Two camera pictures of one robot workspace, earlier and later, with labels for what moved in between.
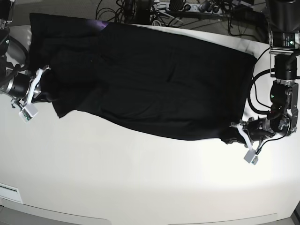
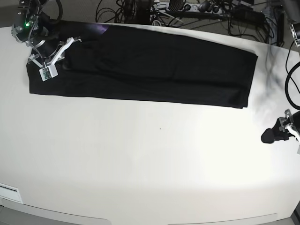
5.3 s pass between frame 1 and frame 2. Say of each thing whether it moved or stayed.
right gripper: moved
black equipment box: stayed
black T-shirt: moved
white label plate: stayed
